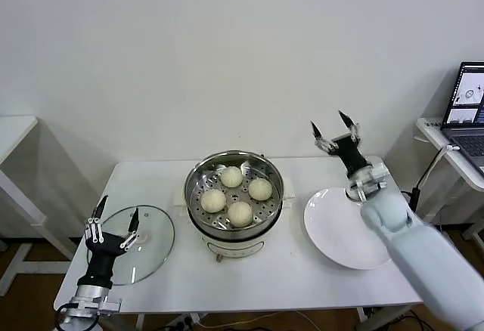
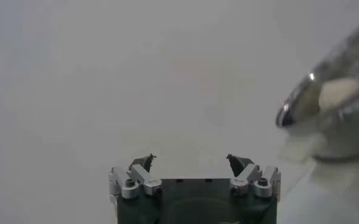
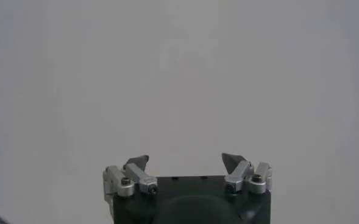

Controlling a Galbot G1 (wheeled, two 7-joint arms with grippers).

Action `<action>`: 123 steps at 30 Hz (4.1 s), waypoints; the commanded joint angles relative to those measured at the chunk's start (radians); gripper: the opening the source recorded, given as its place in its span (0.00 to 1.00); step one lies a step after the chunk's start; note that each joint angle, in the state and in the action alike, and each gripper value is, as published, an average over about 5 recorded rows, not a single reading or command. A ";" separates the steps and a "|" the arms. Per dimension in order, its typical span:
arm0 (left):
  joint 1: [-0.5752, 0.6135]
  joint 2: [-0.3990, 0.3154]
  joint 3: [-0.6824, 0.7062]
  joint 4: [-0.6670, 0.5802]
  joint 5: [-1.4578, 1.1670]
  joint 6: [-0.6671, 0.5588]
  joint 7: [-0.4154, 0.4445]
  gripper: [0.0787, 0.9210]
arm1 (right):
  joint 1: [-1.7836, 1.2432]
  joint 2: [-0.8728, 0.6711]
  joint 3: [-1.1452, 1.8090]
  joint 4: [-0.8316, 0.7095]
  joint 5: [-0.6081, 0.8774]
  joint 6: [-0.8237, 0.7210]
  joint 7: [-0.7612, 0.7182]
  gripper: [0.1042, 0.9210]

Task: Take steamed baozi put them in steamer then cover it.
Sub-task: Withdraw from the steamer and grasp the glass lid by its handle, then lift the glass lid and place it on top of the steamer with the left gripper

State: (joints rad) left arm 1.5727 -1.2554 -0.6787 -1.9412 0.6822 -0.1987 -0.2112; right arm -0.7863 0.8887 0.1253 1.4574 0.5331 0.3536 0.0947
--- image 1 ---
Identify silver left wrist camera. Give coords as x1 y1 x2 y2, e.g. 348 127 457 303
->
98 295 123 314

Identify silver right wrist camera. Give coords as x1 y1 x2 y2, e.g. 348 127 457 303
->
368 161 389 187

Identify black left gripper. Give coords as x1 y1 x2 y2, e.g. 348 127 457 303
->
77 195 140 289

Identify stainless steel steamer basket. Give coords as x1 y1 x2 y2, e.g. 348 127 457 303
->
184 150 285 240

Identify round white plate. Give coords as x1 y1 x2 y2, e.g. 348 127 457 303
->
303 187 394 271

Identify white laptop side table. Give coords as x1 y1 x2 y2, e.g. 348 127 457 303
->
415 116 484 256

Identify white empty side table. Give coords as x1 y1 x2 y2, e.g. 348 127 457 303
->
0 114 90 297

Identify white power strip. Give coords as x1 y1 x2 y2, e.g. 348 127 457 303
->
166 314 208 329

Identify white steamed baozi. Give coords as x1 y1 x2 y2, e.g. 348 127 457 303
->
200 189 228 214
220 166 244 188
226 201 253 227
247 178 274 201

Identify white laptop charger cable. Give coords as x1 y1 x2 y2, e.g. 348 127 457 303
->
415 144 461 190

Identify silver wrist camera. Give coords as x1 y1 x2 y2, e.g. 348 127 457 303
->
368 161 389 187
98 295 123 314

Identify round glass pot lid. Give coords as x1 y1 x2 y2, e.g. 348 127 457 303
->
87 205 176 286

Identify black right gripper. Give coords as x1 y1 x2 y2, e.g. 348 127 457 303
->
309 110 370 176

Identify grey open laptop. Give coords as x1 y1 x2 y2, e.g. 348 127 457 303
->
440 60 484 177

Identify white electric cooking pot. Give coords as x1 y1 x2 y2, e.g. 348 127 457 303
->
172 179 296 264

